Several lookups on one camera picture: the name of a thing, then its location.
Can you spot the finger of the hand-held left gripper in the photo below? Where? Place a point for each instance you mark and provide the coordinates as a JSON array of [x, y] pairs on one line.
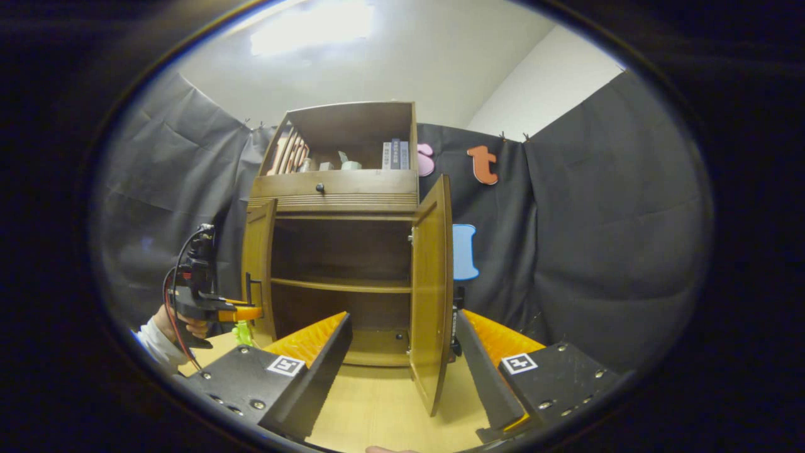
[[233, 303], [242, 314]]

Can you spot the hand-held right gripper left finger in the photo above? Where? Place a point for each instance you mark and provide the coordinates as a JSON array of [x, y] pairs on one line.
[[324, 371]]

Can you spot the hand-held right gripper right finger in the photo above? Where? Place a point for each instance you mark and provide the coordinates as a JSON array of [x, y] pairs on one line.
[[481, 371]]

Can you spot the wooden shoe cabinet door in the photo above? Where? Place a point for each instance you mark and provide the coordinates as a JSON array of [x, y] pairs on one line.
[[431, 283], [258, 251]]

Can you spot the wooden double-door shoe cabinet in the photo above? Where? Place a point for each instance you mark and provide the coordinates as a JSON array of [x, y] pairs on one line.
[[343, 251]]

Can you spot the green toy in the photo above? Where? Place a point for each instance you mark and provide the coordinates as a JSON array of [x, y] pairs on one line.
[[243, 335]]

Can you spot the dark spine book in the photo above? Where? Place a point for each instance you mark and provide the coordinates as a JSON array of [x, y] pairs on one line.
[[457, 327]]

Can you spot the pale green tape roll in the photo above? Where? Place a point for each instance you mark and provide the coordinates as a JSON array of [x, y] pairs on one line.
[[352, 166]]

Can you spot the white upright book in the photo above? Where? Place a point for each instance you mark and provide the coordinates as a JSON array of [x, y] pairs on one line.
[[387, 156]]

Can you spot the dark blue upright book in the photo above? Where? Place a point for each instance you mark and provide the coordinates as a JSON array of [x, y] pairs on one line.
[[395, 154]]

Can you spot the light blue upright book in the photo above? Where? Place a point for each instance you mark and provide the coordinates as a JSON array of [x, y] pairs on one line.
[[404, 155]]

